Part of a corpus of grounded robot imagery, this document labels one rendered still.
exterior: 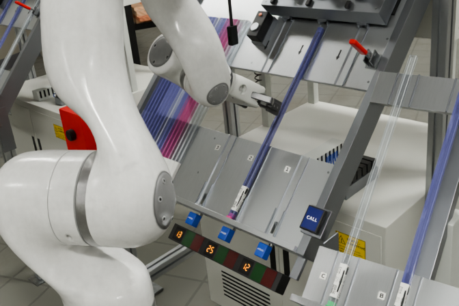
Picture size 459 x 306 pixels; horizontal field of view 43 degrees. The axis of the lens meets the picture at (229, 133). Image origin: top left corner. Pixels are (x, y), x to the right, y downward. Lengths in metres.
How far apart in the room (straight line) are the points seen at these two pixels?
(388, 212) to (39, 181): 1.01
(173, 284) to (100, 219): 1.69
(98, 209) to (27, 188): 0.10
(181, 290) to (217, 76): 1.43
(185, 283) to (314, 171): 1.21
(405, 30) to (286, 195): 0.44
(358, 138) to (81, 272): 0.68
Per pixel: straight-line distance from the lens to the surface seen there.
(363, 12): 1.33
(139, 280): 0.79
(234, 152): 1.39
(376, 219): 1.49
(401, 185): 1.65
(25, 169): 0.74
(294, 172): 1.27
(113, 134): 0.68
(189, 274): 2.40
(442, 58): 1.46
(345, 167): 1.23
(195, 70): 0.99
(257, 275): 1.25
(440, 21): 1.45
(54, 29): 0.71
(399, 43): 1.33
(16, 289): 2.59
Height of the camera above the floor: 1.40
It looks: 23 degrees down
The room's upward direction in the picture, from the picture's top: 6 degrees counter-clockwise
